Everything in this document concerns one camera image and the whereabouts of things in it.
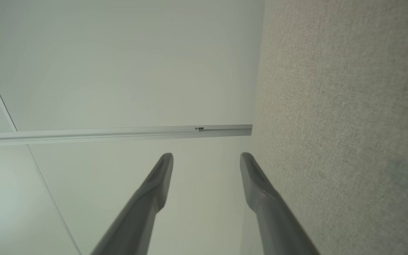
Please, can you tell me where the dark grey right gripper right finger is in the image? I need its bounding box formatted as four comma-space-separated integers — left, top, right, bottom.
240, 152, 321, 255

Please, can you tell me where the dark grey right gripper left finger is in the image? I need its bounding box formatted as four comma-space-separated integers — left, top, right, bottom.
91, 153, 174, 255

